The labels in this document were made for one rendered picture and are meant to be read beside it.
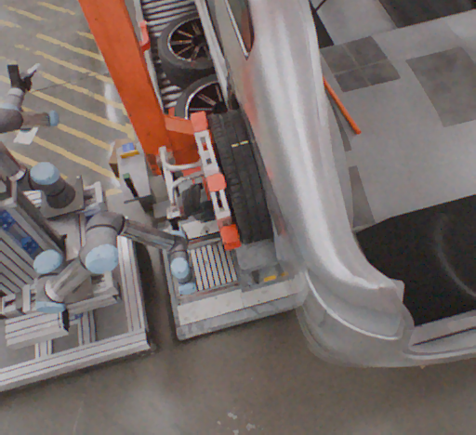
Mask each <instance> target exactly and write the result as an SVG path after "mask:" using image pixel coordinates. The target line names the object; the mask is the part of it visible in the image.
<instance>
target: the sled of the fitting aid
mask: <svg viewBox="0 0 476 435"><path fill-rule="evenodd" d="M231 256H232V259H233V264H234V267H235V271H236V274H237V279H238V283H240V286H241V289H242V294H243V293H244V292H247V291H251V290H254V289H259V288H261V287H265V286H269V285H273V284H277V283H282V282H283V279H282V275H281V272H280V269H279V266H278V264H277V265H273V266H269V267H266V268H262V269H258V270H251V271H248V272H245V273H242V270H241V267H240V263H238V259H237V256H236V252H235V249H231Z"/></svg>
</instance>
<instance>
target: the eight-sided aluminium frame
mask: <svg viewBox="0 0 476 435"><path fill-rule="evenodd" d="M194 135H195V139H196V143H197V144H198V149H199V153H200V155H201V159H202V164H203V170H204V173H205V177H208V176H212V175H216V174H218V173H219V171H218V163H217V162H216V159H215V155H214V153H213V149H212V145H211V139H210V136H209V133H208V129H206V130H203V132H199V133H194ZM204 142H205V144H207V148H208V150H209V153H210V156H211V160H212V165H207V162H206V161H205V156H204V152H203V148H202V143H204ZM219 193H220V195H219V197H218V198H217V199H216V196H215V192H214V191H213V192H211V197H212V200H213V204H214V207H215V214H216V218H217V221H218V224H219V228H220V227H224V226H228V225H231V224H232V222H231V211H230V208H229V206H228V204H227V200H226V196H225V191H224V190H219ZM217 200H220V201H221V204H223V207H218V203H217Z"/></svg>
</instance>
